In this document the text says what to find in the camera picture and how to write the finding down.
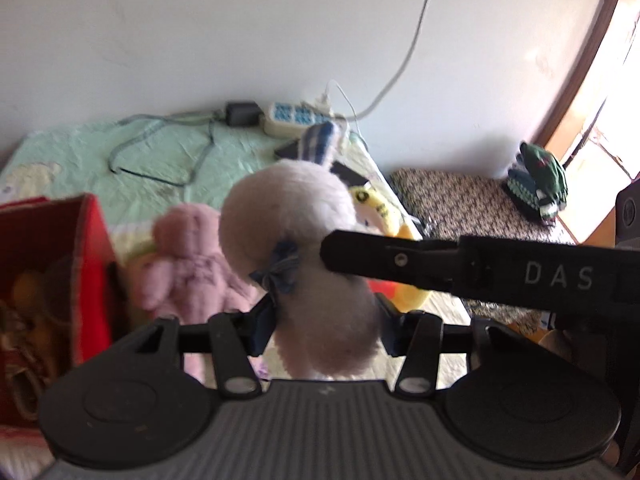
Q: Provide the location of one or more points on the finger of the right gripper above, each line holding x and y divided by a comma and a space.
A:
424, 264

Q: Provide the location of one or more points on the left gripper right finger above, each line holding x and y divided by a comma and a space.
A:
391, 321

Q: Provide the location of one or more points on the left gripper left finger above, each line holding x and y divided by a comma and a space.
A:
257, 326

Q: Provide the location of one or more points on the yellow tiger plush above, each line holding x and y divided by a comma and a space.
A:
378, 215

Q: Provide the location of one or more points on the white plush bunny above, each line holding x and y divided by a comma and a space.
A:
272, 224

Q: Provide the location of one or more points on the patterned stool cushion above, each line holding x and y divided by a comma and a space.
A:
450, 205

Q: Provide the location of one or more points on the pink plush bear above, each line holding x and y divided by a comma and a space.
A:
186, 274

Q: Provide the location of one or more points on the green folded clothing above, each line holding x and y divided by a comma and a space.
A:
536, 183

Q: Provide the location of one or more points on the red cardboard box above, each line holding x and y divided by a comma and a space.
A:
61, 299

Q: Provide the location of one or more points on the white charger plug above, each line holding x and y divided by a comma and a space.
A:
323, 103

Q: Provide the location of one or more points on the green bed sheet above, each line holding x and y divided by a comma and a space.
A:
69, 161

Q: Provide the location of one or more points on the white power strip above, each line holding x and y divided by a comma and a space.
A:
291, 120

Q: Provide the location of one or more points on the black power adapter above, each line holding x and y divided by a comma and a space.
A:
242, 114

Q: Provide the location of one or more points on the wooden door frame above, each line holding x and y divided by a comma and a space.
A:
577, 75

